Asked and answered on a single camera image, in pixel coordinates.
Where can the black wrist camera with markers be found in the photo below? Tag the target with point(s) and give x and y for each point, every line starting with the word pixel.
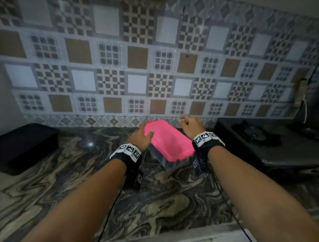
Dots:
pixel 203 152
pixel 129 159

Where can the person's right hand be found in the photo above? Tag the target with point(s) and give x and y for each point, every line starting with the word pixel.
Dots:
pixel 193 128

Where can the black rectangular box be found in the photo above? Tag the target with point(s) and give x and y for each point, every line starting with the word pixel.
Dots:
pixel 23 147

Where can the clear plastic container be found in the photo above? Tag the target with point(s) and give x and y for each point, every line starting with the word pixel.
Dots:
pixel 164 162

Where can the white power strip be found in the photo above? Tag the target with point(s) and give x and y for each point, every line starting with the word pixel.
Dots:
pixel 300 93

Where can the black stove burner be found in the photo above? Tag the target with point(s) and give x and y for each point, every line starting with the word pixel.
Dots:
pixel 256 133

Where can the dark gas stove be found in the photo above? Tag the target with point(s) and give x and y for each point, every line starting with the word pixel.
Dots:
pixel 286 152

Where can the person's right fingers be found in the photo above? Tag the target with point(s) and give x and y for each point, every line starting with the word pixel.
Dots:
pixel 185 119

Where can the person's left forearm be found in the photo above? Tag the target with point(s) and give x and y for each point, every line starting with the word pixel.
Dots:
pixel 82 202

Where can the person's right forearm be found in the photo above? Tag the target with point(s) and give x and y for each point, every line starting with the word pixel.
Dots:
pixel 256 197

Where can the person's left hand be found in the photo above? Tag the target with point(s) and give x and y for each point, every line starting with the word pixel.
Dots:
pixel 137 139

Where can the person's left thumb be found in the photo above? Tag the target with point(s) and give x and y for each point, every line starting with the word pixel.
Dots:
pixel 149 136

